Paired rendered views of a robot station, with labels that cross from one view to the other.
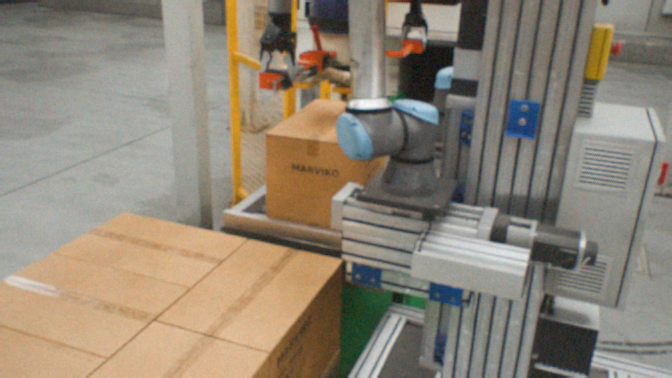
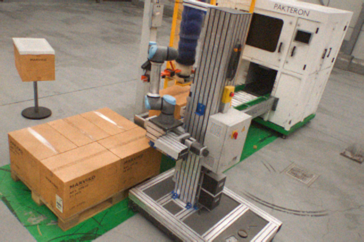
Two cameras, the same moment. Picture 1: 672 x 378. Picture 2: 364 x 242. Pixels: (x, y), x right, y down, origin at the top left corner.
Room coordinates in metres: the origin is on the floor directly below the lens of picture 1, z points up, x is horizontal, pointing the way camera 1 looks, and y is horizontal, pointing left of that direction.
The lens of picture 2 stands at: (-0.94, -1.04, 2.32)
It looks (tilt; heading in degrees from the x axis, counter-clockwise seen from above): 27 degrees down; 16
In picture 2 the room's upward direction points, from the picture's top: 10 degrees clockwise
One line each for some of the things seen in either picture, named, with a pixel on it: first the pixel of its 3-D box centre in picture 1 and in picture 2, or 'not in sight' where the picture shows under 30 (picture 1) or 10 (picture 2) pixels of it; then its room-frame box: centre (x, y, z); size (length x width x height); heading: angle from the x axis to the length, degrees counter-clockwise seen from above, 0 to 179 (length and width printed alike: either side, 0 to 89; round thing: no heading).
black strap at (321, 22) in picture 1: (337, 20); (185, 59); (2.45, 0.03, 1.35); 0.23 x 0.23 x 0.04
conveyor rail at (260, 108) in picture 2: not in sight; (233, 121); (3.10, -0.58, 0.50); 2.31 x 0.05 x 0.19; 160
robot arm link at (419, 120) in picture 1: (412, 127); (168, 103); (1.49, -0.18, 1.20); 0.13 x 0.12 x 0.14; 120
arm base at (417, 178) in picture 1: (410, 169); (166, 116); (1.50, -0.19, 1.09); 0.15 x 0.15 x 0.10
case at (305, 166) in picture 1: (336, 164); (178, 108); (2.44, 0.01, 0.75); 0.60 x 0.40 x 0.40; 164
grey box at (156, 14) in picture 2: not in sight; (156, 15); (3.13, 0.73, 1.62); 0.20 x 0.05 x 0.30; 160
